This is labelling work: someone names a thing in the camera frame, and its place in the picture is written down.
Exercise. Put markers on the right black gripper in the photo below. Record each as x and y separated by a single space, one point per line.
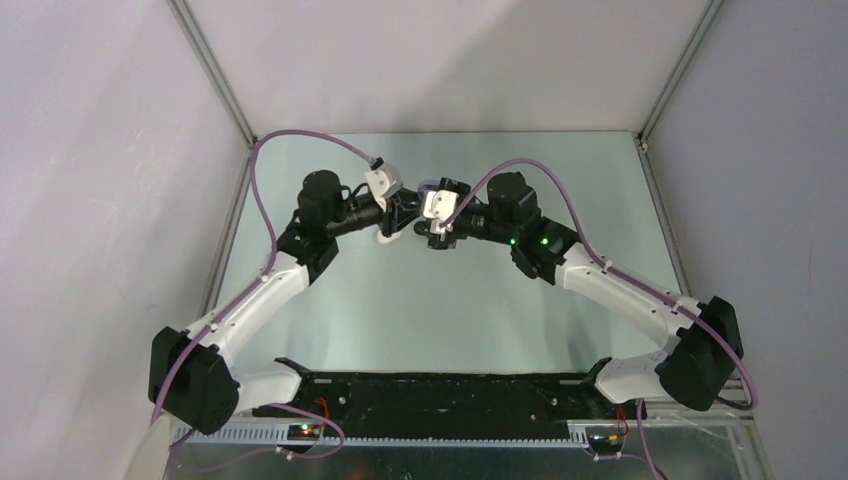
443 241

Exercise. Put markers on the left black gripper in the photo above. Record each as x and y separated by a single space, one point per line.
400 210

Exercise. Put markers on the white earbud charging case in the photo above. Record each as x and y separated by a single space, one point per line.
385 239

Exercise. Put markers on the black earbud charging case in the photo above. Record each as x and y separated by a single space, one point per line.
421 228

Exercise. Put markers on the purple earbud charging case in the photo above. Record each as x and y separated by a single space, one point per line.
428 185

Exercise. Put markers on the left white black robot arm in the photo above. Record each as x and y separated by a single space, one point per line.
193 376

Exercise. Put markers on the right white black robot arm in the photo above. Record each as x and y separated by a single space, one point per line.
696 341

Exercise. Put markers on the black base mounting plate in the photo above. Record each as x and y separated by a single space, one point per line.
536 405

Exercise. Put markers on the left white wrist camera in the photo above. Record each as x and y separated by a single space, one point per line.
383 179

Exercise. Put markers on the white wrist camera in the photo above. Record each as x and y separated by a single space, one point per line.
383 179
439 205

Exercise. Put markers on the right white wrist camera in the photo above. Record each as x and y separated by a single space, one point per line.
439 205

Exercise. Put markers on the grey slotted cable duct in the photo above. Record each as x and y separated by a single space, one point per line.
285 434

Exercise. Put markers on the left aluminium frame post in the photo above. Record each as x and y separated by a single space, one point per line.
205 54

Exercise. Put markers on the aluminium frame post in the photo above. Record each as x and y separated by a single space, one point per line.
680 67
205 54

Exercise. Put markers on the right aluminium frame post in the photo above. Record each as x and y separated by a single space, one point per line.
680 67

